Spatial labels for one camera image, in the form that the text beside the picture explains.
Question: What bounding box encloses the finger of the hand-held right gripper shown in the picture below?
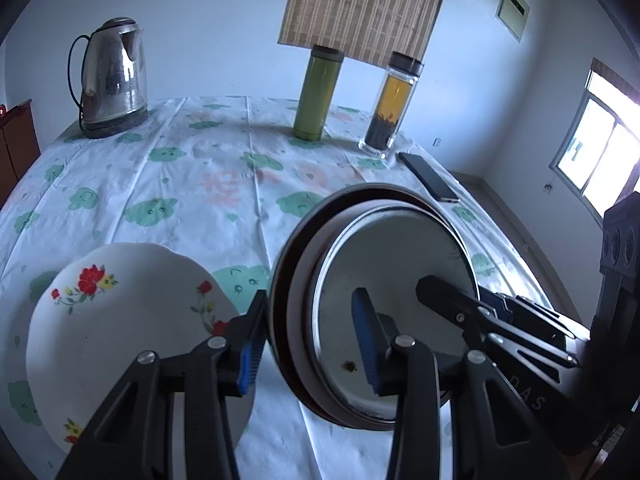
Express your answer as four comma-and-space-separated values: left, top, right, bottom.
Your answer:
416, 276, 578, 386
477, 287, 576, 346

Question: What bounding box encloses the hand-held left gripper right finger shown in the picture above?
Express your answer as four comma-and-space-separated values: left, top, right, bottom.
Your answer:
351, 287, 568, 480

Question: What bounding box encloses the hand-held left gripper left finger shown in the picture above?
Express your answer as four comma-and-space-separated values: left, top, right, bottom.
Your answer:
55, 289, 269, 480

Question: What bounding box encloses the stainless steel bowl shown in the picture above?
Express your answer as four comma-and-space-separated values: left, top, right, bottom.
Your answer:
268, 182, 481, 432

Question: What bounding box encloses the white enamel bowl dark rim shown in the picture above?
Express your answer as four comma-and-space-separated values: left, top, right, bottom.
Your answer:
311, 205, 476, 418

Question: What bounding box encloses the red flower white plate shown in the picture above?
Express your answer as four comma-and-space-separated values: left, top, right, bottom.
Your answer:
25, 242, 257, 456

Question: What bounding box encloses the black smartphone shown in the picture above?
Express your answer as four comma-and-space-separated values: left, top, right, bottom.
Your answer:
397, 151, 461, 204

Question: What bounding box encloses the bright glass window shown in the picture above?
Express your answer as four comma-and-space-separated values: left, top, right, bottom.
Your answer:
548, 57, 640, 221

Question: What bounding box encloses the white tablecloth green cloud print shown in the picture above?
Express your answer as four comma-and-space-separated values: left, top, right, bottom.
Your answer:
0, 94, 591, 480

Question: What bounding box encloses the glass tea bottle black lid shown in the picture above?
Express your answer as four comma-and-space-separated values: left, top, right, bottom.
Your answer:
357, 51, 425, 160

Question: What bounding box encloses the green thermos flask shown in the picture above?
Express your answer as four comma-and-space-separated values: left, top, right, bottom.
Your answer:
292, 44, 344, 142

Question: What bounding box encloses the black kettle base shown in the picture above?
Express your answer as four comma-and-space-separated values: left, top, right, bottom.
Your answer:
80, 107, 150, 140

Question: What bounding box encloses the bamboo window blind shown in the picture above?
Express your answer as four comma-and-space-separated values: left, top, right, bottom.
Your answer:
277, 0, 456, 71

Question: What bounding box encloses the brown wooden sideboard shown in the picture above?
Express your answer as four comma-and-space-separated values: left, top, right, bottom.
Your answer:
0, 99, 42, 196

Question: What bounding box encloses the stainless steel electric kettle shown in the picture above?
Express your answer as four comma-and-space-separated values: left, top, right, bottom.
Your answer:
67, 16, 149, 128

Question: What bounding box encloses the pale green wall panel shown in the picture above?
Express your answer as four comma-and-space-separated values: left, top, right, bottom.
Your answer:
495, 0, 531, 43

